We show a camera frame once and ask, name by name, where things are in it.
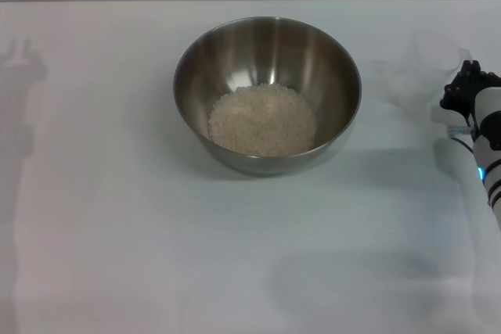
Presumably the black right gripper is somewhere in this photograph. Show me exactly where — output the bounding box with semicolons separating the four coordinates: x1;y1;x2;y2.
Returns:
439;59;501;120

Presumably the clear plastic measuring cup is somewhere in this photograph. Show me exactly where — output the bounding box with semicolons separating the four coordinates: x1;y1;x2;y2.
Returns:
385;34;475;117

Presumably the stainless steel mixing bowl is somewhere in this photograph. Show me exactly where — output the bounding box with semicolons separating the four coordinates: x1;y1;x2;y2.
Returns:
172;16;362;178

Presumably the white rice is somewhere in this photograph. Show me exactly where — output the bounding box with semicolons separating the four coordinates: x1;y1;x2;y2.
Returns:
207;82;317;157

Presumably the silver metal bolt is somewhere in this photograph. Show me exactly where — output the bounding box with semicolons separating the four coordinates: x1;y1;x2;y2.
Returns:
445;124;477;136

